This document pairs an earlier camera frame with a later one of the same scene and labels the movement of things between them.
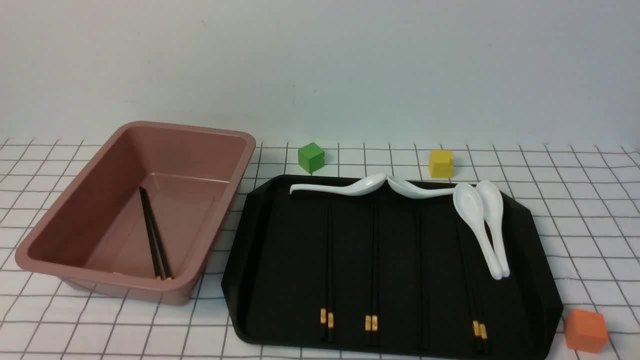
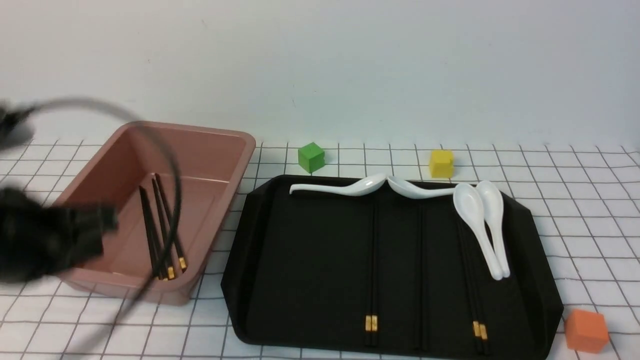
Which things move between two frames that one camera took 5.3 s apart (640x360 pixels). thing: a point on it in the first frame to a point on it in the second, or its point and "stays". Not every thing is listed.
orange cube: [586, 331] stays
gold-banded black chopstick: [323, 284] to [170, 267]
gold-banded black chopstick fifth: [476, 323] stays
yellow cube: [441, 164] stays
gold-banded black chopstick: [330, 298] to [182, 258]
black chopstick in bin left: [150, 233] stays
